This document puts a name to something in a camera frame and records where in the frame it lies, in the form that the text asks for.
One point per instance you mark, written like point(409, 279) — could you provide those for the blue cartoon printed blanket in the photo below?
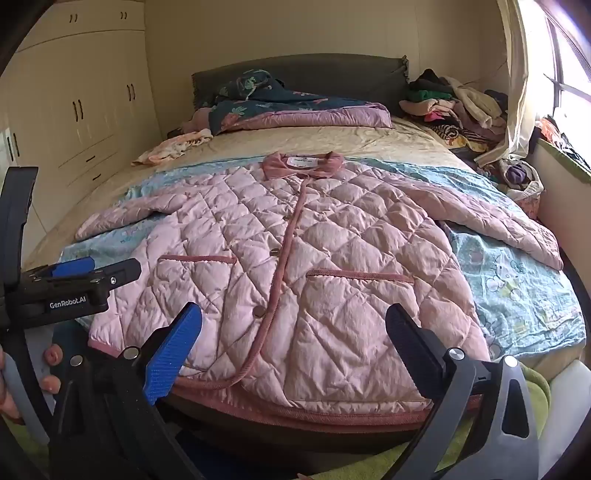
point(521, 286)

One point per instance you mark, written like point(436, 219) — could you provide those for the colourful clothes on windowsill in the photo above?
point(561, 138)

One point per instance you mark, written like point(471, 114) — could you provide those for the cream built-in wardrobe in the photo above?
point(69, 115)

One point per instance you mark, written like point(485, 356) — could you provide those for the pile of mixed clothes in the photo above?
point(452, 106)

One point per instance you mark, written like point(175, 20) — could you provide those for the small pink floral garment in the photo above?
point(175, 145)

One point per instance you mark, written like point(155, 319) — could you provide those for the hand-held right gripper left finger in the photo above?
point(171, 351)

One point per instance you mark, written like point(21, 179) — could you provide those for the window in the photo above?
point(572, 60)

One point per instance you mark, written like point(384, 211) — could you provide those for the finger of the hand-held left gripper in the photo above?
point(117, 273)
point(69, 267)

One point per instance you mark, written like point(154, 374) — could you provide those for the dark floral and pink quilt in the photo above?
point(258, 108)

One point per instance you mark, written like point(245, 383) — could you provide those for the green fleece cloth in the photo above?
point(535, 392)

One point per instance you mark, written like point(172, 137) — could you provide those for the pink quilted jacket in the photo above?
point(323, 258)

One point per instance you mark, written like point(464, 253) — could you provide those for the bed with beige sheet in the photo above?
point(323, 138)

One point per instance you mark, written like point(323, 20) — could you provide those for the person's left hand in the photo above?
point(51, 355)

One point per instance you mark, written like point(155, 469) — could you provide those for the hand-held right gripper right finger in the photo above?
point(412, 353)

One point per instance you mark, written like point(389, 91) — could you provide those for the basket with purple cloth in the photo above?
point(519, 177)

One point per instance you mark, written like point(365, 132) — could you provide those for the cream curtain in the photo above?
point(517, 92)

